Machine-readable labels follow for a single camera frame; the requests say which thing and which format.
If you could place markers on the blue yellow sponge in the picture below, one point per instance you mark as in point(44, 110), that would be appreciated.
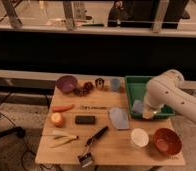
point(137, 107)

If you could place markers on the red bowl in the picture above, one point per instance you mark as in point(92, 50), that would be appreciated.
point(167, 141)

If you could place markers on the purple bowl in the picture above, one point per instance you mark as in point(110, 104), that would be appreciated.
point(67, 83)

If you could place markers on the dark red grapes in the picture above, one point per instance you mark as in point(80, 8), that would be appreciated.
point(84, 90)

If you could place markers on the blue grey cup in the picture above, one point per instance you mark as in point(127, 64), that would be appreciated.
point(115, 84)

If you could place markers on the black rectangular block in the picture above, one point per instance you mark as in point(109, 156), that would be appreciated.
point(85, 120)

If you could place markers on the green plastic tray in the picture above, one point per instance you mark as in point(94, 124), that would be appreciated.
point(135, 90)

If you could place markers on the wooden table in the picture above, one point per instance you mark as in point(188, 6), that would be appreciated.
point(113, 148)

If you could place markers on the orange carrot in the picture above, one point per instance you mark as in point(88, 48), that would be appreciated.
point(62, 108)

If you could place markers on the peach apple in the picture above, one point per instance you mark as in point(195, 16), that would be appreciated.
point(57, 119)

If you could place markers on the yellow banana peel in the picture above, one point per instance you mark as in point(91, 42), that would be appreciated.
point(61, 138)

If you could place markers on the white cup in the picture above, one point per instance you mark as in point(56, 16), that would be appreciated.
point(139, 138)

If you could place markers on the black-handled brush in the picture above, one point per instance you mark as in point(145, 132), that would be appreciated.
point(86, 158)

